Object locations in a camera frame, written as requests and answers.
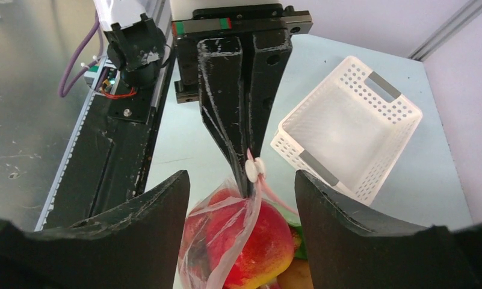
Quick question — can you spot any green toy lettuce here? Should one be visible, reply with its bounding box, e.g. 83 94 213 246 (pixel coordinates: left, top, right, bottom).
280 208 308 260

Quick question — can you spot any grey aluminium frame rail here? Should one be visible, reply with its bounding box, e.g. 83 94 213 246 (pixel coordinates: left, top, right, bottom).
407 0 482 62

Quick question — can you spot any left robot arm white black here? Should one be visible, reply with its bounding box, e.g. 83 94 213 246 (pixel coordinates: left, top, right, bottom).
94 1 313 197

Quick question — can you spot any red toy apple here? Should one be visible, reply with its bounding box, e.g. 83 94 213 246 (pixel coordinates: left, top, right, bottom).
178 186 294 288

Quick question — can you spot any brown toy potato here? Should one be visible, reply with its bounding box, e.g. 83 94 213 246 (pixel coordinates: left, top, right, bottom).
277 259 314 289

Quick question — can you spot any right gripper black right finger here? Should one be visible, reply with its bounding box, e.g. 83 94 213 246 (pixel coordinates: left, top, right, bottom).
294 170 482 288

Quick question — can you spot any white perforated plastic basket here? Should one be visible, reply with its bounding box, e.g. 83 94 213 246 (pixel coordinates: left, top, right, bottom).
271 56 423 205

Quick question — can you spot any clear zip top bag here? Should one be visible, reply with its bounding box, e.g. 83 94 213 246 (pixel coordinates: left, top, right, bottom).
178 155 307 288

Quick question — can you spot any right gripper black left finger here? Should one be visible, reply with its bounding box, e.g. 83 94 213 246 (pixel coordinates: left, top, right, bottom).
0 170 190 288

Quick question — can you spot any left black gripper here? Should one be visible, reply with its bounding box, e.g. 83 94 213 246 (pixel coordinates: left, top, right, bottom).
171 4 313 197

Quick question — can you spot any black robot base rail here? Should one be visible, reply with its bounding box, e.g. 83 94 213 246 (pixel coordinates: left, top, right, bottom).
36 57 175 231

